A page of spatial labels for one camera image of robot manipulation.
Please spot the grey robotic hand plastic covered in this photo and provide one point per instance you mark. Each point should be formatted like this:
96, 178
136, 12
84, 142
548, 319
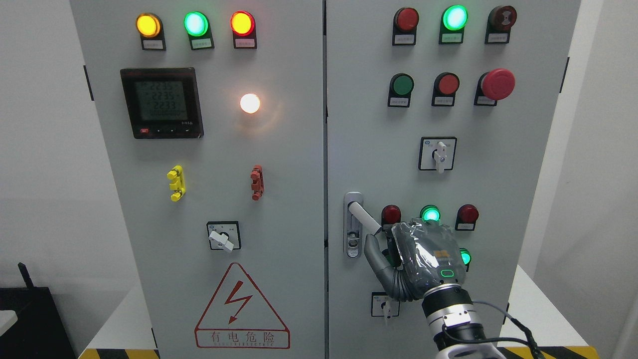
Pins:
430, 257

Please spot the silver door handle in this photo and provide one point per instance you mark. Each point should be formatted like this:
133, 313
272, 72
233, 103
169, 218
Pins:
357, 224

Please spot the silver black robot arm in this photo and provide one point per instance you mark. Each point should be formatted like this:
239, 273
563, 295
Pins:
455, 325

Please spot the grey right cabinet door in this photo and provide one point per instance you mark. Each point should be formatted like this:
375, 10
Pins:
374, 149

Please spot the grey cabinet door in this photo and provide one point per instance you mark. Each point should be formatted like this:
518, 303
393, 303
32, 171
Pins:
282, 232
374, 149

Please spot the grey left cabinet door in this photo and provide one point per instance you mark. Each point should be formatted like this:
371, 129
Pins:
282, 232

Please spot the green lit indicator middle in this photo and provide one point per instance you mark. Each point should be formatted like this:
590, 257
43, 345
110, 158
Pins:
430, 212

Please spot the green lit indicator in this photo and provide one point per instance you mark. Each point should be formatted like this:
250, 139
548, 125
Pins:
452, 26
430, 212

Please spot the green lit push button lower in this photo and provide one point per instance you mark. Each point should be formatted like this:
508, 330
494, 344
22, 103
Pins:
466, 257

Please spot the red indicator light middle left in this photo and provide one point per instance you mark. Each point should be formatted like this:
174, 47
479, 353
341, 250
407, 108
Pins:
390, 215

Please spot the red indicator light middle right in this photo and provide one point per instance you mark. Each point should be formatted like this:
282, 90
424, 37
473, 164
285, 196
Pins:
467, 217

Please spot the green push button upper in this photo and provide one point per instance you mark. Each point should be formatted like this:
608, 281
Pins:
400, 90

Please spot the red push button upper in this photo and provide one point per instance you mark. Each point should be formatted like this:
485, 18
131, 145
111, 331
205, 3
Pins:
444, 90

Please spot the red terminal connector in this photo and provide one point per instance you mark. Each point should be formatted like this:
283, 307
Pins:
257, 178

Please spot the red emergency stop button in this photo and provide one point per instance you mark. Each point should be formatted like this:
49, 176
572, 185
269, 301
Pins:
493, 86

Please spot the red electric warning sticker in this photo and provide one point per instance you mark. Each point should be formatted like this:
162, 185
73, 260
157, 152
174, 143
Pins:
239, 316

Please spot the white lit indicator light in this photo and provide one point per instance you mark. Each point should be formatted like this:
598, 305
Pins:
250, 103

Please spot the red indicator light top right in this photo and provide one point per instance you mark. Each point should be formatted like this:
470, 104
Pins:
405, 23

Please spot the green lit indicator top right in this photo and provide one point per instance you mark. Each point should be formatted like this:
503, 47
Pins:
452, 26

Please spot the dark red buzzer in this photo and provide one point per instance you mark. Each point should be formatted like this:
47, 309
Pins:
499, 24

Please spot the yellow terminal connector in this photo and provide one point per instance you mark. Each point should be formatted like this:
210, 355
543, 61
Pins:
176, 182

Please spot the red lit indicator light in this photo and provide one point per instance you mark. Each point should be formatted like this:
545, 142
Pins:
244, 30

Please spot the black digital power meter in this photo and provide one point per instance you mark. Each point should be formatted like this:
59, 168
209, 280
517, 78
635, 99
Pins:
163, 103

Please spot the green indicator light top left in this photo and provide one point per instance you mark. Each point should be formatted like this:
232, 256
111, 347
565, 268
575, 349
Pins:
197, 26

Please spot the yellow indicator light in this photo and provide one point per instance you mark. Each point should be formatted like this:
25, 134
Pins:
150, 28

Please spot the black box with antenna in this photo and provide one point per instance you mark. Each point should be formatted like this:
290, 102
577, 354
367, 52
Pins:
38, 332

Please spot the white rotary switch lower right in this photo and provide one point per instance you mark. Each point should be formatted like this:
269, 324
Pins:
382, 306

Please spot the white rotary switch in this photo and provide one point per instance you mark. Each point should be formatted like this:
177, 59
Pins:
437, 154
382, 306

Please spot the white rotary switch upper right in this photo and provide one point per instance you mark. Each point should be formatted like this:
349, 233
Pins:
437, 154

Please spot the white rotary switch left door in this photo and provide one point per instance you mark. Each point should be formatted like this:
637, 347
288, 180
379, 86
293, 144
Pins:
224, 235

